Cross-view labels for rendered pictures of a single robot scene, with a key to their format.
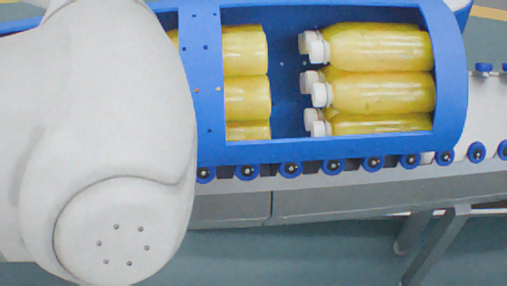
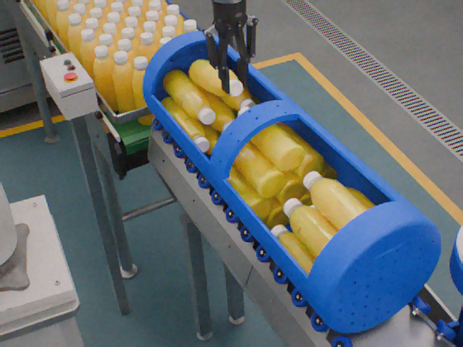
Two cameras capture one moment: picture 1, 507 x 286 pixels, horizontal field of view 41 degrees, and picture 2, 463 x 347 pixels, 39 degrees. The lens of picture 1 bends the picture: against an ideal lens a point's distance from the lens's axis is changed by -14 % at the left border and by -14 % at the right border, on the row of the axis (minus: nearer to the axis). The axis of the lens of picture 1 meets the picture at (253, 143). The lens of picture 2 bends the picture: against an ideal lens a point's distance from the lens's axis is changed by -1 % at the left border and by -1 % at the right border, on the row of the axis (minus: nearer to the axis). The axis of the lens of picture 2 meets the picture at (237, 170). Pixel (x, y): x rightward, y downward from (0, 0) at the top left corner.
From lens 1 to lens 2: 107 cm
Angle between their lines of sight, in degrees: 47
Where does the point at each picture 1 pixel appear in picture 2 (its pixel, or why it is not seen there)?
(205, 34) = (265, 114)
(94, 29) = not seen: outside the picture
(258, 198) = (245, 263)
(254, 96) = (260, 172)
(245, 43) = (281, 140)
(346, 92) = (297, 211)
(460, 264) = not seen: outside the picture
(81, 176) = not seen: outside the picture
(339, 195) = (277, 307)
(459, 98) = (335, 265)
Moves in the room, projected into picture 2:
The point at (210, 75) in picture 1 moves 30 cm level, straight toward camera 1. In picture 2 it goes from (242, 131) to (112, 175)
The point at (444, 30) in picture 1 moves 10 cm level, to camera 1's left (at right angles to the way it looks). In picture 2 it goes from (378, 218) to (352, 185)
